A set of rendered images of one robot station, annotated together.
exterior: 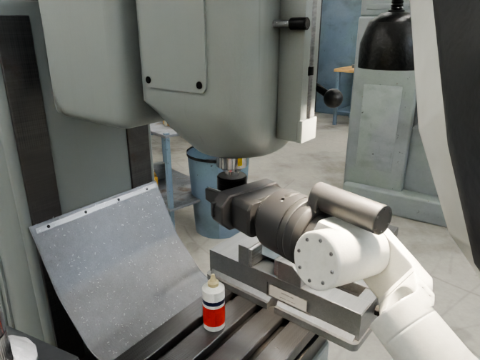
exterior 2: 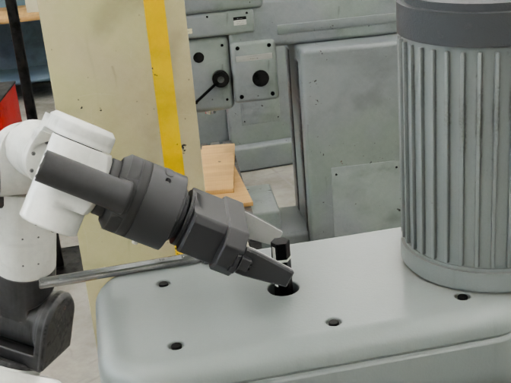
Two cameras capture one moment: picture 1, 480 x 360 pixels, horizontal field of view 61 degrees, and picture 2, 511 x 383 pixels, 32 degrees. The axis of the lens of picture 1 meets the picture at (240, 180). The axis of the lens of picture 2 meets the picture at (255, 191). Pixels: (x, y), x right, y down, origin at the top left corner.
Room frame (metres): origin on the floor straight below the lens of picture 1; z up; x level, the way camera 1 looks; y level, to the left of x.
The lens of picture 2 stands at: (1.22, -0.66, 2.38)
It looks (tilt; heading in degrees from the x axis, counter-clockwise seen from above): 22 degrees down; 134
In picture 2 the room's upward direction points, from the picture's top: 5 degrees counter-clockwise
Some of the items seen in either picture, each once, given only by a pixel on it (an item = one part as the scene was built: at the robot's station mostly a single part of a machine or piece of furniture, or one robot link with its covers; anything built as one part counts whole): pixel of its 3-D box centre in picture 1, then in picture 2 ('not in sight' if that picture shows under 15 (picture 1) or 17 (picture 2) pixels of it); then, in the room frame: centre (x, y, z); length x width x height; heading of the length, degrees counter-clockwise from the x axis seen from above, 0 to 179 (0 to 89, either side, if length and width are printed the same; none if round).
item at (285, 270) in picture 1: (304, 259); not in sight; (0.70, -0.13, 1.06); 0.12 x 0.06 x 0.04; 141
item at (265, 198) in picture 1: (270, 215); not in sight; (0.53, -0.04, 1.23); 0.13 x 0.12 x 0.10; 128
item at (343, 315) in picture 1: (292, 270); not in sight; (0.71, -0.11, 1.02); 0.35 x 0.15 x 0.11; 51
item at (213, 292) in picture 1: (213, 300); not in sight; (0.62, 0.05, 1.02); 0.04 x 0.04 x 0.11
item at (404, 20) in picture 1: (393, 39); not in sight; (0.49, -0.17, 1.47); 0.07 x 0.07 x 0.06
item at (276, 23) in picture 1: (285, 23); not in sight; (0.52, -0.05, 1.49); 0.06 x 0.01 x 0.01; 53
